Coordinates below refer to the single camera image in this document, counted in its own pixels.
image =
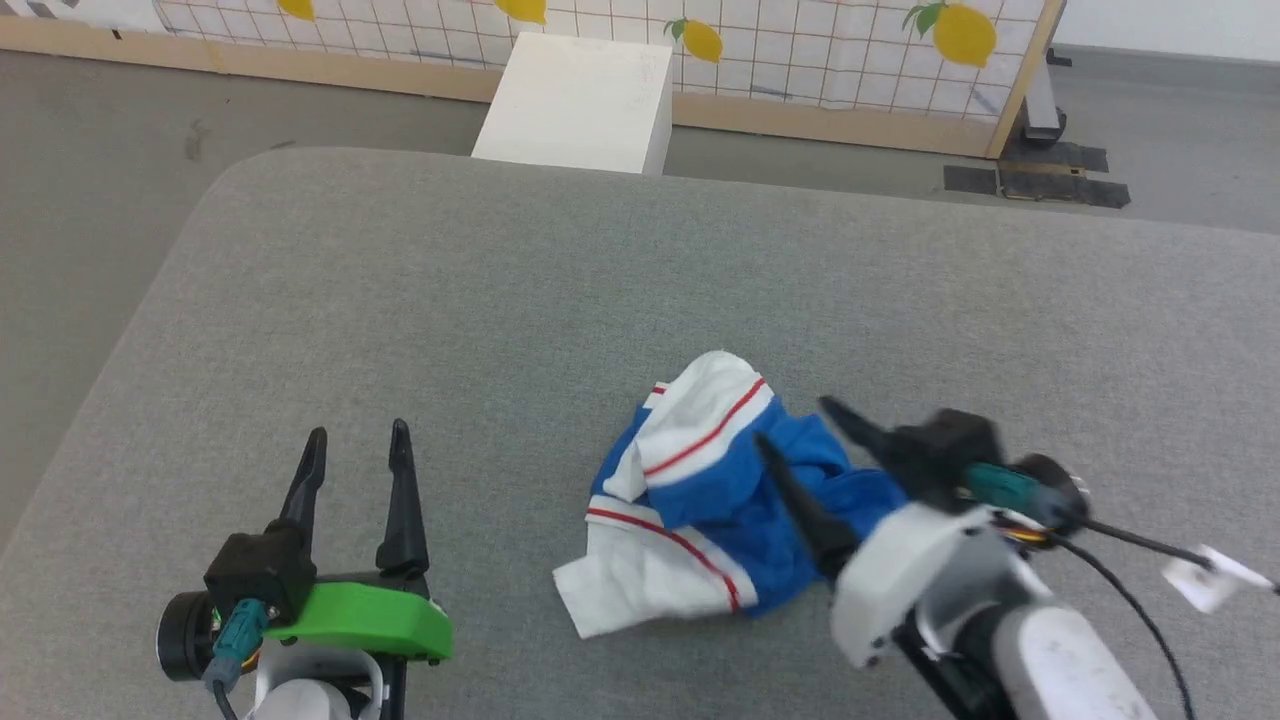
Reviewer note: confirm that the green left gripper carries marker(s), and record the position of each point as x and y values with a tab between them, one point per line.
360	615

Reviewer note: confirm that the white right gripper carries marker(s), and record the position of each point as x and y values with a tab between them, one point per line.
910	570

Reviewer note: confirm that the blue white red-striped t-shirt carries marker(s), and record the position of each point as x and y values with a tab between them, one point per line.
690	480

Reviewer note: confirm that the black round left wrist motor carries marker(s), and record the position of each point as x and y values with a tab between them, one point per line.
182	637

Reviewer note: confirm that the black round wrist motor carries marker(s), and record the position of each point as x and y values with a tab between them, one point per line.
182	637
1060	490

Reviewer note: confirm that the black round right wrist motor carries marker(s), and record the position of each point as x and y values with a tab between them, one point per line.
1060	490

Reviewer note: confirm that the black floor tape patch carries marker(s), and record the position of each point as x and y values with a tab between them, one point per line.
1060	156
970	180
1065	190

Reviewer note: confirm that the lemon-print grid partition panel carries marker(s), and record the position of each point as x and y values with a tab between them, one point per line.
800	60

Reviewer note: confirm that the grey black panel foot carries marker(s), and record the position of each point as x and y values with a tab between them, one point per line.
1043	105

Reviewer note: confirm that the white rectangular box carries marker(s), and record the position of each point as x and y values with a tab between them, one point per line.
580	105

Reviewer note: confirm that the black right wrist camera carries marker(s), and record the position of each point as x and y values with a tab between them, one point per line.
950	450

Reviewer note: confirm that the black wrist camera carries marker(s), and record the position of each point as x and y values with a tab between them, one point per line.
260	575
950	450

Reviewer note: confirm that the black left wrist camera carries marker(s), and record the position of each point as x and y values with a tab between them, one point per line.
260	575

